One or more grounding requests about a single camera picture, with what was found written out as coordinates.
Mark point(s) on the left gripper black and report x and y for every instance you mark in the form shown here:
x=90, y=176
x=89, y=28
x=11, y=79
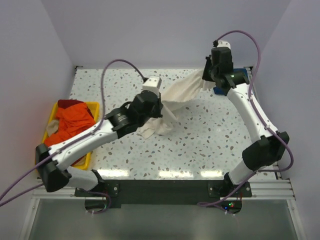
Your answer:
x=160, y=106

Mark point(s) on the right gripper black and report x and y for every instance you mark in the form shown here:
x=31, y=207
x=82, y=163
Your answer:
x=205, y=75

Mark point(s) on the cream white t shirt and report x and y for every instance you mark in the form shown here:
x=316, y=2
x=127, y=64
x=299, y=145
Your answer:
x=175, y=97

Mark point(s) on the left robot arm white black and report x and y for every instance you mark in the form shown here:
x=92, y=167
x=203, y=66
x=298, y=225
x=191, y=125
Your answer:
x=54, y=163

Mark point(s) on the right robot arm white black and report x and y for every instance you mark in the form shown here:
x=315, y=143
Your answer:
x=267, y=143

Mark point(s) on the folded blue t shirt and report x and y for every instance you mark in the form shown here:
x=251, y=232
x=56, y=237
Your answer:
x=230, y=80

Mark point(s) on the yellow plastic bin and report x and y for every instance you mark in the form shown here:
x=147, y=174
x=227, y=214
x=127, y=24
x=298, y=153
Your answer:
x=94, y=109

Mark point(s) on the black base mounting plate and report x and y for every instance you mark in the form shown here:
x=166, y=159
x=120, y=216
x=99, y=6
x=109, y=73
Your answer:
x=204, y=193

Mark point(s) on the orange t shirt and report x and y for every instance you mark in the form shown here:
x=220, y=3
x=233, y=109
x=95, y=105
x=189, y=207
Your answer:
x=72, y=121

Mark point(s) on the dark red t shirt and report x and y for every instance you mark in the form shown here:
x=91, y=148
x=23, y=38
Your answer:
x=66, y=103

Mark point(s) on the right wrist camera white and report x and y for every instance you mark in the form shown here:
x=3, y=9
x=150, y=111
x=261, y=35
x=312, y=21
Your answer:
x=221, y=43

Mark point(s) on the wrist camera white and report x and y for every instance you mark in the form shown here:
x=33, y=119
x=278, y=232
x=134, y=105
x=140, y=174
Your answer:
x=152, y=84
x=221, y=43

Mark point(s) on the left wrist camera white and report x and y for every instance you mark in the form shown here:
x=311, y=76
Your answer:
x=152, y=84

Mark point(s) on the aluminium frame rail front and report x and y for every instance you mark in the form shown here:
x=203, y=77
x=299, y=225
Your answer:
x=261, y=190

